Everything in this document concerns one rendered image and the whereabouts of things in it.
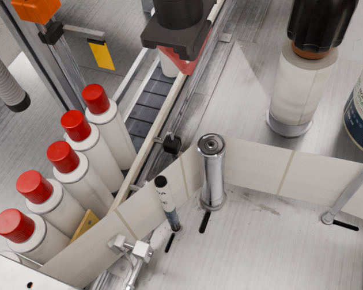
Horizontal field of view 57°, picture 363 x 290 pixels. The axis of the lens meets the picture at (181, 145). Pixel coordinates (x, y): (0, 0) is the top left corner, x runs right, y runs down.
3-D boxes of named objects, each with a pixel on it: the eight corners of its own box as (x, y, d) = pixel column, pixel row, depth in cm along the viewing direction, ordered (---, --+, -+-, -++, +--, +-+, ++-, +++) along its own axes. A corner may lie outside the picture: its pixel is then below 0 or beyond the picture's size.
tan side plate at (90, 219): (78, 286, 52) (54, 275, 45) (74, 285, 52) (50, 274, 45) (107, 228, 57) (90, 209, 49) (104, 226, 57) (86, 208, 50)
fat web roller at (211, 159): (221, 214, 58) (222, 163, 42) (196, 206, 59) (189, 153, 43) (229, 191, 60) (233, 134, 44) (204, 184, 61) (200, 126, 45)
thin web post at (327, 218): (332, 226, 55) (378, 176, 39) (320, 222, 56) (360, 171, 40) (333, 216, 56) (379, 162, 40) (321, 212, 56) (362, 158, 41)
